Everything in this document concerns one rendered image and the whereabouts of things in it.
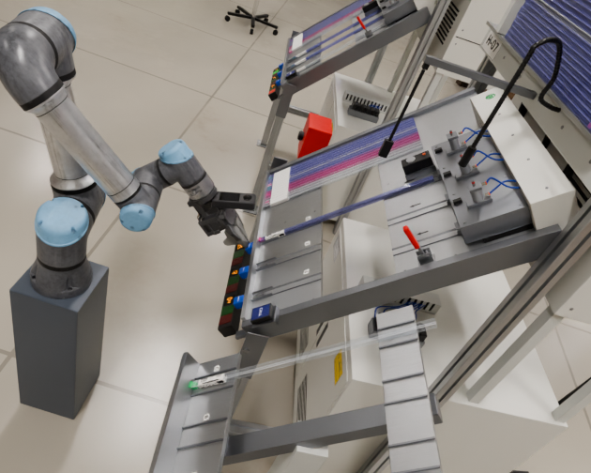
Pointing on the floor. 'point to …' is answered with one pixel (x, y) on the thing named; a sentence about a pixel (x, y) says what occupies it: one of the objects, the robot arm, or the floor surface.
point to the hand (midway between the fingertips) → (247, 242)
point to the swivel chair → (252, 15)
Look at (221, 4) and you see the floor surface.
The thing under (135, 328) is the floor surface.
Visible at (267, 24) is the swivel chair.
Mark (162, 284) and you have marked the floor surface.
